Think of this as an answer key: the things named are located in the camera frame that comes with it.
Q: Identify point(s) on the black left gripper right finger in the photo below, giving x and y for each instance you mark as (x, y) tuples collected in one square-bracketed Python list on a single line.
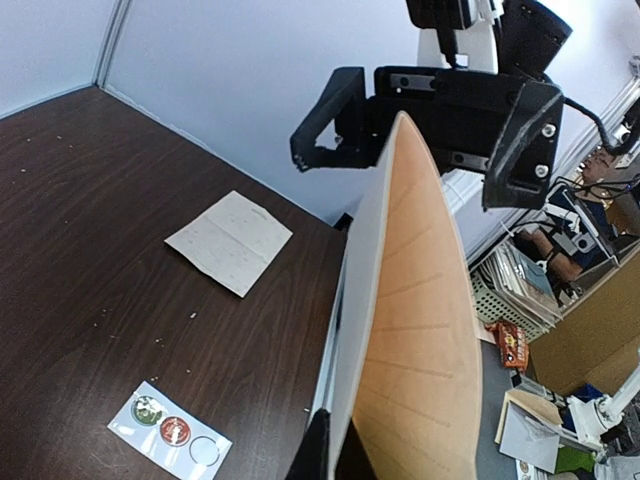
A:
[(353, 462)]

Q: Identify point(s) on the red snack packet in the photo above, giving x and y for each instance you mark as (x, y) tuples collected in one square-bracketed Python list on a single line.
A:
[(512, 344)]

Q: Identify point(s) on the red round sticker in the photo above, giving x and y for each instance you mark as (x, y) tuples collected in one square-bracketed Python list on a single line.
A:
[(175, 431)]

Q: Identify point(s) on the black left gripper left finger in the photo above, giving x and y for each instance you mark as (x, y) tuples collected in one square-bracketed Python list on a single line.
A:
[(312, 457)]

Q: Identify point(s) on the green round sticker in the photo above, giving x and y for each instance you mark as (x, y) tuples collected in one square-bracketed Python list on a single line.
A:
[(147, 410)]

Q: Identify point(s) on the lined stationery sheet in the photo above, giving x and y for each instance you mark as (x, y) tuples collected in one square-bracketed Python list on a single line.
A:
[(234, 241)]

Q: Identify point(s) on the white sticker sheet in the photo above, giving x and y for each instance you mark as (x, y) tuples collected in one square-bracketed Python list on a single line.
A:
[(200, 458)]

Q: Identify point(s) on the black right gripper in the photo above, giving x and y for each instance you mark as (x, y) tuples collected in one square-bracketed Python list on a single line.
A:
[(515, 123)]

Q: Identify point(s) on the tan letter paper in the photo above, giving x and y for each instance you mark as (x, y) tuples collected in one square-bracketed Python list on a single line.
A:
[(409, 364)]

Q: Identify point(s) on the aluminium frame post rear left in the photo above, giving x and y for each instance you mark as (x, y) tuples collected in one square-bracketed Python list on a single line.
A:
[(114, 30)]

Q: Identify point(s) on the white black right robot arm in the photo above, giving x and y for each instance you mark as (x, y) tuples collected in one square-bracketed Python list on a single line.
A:
[(516, 38)]

